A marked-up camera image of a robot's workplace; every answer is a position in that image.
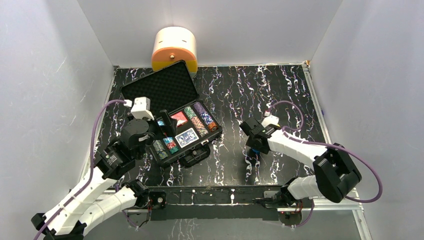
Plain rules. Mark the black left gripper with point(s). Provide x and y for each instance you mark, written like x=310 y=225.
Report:
x=158 y=125

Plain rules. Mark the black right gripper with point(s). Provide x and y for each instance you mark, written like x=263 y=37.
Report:
x=249 y=143

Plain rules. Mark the blue round button chip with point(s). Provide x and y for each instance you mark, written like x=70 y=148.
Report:
x=254 y=152

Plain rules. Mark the blue poker card deck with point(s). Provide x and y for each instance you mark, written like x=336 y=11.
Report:
x=187 y=137

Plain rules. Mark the black poker set case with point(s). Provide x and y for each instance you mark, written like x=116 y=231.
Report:
x=172 y=88

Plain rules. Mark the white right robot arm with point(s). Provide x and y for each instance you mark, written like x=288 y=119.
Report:
x=335 y=173

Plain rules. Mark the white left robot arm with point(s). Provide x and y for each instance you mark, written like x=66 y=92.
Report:
x=79 y=212

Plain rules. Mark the red poker card deck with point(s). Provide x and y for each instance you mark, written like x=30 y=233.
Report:
x=180 y=117

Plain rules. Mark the green chip stack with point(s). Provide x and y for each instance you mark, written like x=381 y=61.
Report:
x=190 y=112

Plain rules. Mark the orange blue chip stack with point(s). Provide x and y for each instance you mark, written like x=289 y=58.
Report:
x=201 y=129

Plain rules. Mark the purple chip stack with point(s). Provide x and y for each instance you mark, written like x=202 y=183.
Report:
x=200 y=109

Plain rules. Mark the dark blue chip stack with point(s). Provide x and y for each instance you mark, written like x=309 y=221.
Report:
x=208 y=120

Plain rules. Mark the white and orange cylinder box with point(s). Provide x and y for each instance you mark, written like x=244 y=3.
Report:
x=173 y=44

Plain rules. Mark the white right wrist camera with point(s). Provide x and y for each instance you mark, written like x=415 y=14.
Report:
x=270 y=121

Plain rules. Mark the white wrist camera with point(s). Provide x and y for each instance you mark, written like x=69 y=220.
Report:
x=140 y=108
x=270 y=121

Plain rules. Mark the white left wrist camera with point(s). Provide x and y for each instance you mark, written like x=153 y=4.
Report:
x=140 y=108

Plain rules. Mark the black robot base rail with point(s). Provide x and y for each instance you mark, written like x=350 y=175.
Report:
x=224 y=202

